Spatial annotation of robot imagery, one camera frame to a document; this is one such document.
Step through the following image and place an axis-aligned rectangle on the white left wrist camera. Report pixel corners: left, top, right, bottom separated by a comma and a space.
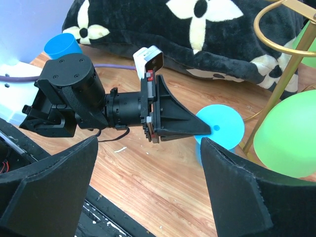
133, 45, 163, 80

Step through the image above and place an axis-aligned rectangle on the blue wine glass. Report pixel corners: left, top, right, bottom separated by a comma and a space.
196, 104, 245, 153
44, 33, 83, 59

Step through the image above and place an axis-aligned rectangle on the black floral plush pillow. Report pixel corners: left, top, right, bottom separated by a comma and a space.
61, 0, 312, 99

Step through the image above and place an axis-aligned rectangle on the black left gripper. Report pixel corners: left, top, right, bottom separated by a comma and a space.
105, 70, 211, 143

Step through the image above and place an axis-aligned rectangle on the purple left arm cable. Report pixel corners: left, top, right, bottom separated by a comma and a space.
0, 63, 138, 82

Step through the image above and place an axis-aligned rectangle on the gold wire glass rack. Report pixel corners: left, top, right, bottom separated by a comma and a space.
237, 0, 316, 158

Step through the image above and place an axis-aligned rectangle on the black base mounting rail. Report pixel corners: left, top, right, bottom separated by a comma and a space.
0, 120, 152, 237

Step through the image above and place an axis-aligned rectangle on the green wine glass front right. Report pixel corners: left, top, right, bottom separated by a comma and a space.
253, 90, 316, 178

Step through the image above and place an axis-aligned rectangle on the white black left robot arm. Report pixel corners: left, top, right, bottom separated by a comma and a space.
0, 52, 211, 143

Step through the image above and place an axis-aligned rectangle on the green wine glass left row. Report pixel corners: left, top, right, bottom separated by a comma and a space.
291, 19, 316, 69

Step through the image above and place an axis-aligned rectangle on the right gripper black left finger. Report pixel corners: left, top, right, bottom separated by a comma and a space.
0, 136, 98, 237

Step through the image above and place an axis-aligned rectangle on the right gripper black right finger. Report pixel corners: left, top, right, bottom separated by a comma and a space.
200, 138, 316, 237

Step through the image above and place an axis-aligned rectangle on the blue wine glass front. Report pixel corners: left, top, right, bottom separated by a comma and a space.
44, 33, 83, 59

